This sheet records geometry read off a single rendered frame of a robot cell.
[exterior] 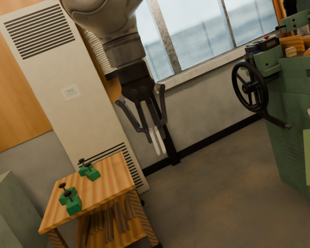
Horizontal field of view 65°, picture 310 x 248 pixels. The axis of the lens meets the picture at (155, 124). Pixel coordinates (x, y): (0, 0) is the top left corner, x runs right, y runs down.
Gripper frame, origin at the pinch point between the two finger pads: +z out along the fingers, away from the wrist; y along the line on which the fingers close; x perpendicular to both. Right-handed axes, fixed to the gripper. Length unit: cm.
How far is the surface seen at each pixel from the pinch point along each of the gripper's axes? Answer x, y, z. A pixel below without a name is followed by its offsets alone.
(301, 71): -55, -70, 9
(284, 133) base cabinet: -77, -67, 48
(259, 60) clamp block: -67, -57, 0
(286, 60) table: -63, -68, 4
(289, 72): -63, -68, 10
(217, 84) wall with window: -202, -64, 31
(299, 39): -63, -77, -4
